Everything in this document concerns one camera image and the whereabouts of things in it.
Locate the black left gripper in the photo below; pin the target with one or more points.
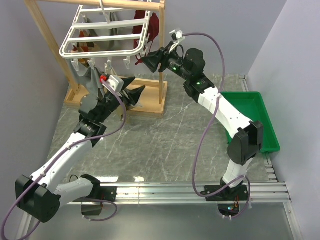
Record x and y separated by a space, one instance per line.
134 94

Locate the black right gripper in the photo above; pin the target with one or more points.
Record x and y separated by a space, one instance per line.
152 62

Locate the white plastic clip hanger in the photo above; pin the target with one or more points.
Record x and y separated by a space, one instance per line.
90 25

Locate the tan underwear with white waistband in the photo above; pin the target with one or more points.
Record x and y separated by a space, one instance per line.
123 114

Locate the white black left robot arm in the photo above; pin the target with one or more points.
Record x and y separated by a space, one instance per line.
41 195

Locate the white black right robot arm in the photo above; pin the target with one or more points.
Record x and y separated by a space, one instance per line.
246 134

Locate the dark red underwear hanging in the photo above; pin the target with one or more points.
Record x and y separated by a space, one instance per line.
153 27

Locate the grey underwear hanging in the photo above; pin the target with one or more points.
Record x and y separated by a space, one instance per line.
90 77

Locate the brown patterned underwear hanging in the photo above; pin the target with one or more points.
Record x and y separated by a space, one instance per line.
84 47

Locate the green plastic bin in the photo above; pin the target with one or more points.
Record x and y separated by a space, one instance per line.
251 105

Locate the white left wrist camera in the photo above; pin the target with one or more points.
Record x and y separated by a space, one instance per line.
112 82

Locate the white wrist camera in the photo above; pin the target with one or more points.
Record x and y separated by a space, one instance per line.
177 37
112 82

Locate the wooden drying rack frame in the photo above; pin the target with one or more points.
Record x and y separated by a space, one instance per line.
78 91

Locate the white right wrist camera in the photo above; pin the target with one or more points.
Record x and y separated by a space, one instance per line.
177 37

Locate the aluminium mounting rail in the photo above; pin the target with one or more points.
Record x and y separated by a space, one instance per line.
172 211

